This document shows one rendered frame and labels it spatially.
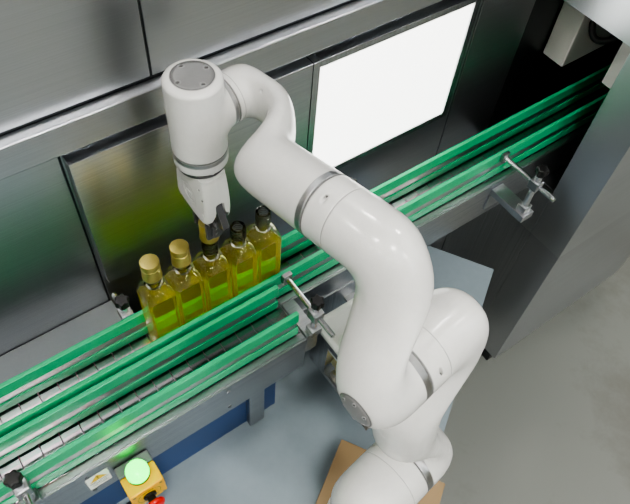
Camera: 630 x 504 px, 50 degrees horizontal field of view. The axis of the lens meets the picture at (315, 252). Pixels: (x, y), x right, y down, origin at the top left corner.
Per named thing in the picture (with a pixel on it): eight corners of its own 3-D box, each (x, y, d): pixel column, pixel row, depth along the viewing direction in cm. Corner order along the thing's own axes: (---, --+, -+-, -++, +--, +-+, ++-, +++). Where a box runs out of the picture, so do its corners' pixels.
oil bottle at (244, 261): (245, 285, 145) (243, 225, 128) (259, 304, 143) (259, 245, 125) (222, 297, 143) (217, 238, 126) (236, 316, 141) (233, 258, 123)
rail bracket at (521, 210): (490, 196, 177) (517, 135, 159) (536, 239, 170) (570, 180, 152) (477, 204, 176) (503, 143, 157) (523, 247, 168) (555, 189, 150)
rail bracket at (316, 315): (290, 290, 145) (292, 257, 134) (336, 348, 137) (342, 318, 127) (278, 297, 143) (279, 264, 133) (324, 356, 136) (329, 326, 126)
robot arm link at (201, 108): (208, 114, 104) (159, 142, 100) (202, 43, 93) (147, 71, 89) (243, 144, 101) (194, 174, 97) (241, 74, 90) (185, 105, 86)
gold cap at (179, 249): (184, 249, 121) (182, 234, 117) (195, 262, 119) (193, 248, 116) (167, 258, 119) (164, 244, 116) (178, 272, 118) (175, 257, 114)
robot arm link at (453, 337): (349, 481, 120) (409, 422, 127) (399, 530, 115) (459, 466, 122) (357, 325, 82) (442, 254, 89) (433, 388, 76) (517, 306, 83)
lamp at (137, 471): (143, 457, 128) (141, 451, 125) (154, 476, 126) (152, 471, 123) (121, 470, 126) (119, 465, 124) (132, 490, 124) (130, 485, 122)
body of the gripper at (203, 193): (162, 143, 103) (171, 190, 112) (195, 186, 98) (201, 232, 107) (205, 125, 105) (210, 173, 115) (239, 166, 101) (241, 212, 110)
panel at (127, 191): (438, 108, 167) (473, -14, 139) (446, 115, 166) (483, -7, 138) (102, 272, 133) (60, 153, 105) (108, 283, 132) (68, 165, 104)
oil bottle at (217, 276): (221, 297, 143) (216, 237, 126) (235, 316, 141) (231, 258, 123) (198, 309, 141) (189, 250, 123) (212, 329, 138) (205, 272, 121)
